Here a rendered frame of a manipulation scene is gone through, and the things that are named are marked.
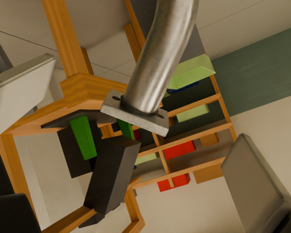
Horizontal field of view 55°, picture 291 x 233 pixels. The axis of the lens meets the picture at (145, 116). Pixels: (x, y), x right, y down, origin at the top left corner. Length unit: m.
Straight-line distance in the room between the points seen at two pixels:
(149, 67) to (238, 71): 5.96
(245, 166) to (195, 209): 6.33
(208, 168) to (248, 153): 5.53
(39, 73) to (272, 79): 6.06
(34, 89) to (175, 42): 0.10
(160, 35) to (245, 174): 0.11
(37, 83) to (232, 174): 0.13
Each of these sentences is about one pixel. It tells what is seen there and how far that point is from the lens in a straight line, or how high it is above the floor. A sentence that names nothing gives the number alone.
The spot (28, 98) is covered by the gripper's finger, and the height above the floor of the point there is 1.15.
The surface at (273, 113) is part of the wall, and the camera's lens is 6.15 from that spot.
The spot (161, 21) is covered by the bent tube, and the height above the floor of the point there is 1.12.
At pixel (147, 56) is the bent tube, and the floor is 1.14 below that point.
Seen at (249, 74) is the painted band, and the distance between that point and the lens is 6.15.
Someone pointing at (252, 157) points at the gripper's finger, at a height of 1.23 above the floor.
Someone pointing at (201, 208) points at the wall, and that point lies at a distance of 6.47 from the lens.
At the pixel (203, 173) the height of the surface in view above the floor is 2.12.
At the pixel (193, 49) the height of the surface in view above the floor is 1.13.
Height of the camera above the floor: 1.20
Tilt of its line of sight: 5 degrees down
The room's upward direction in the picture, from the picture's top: 161 degrees clockwise
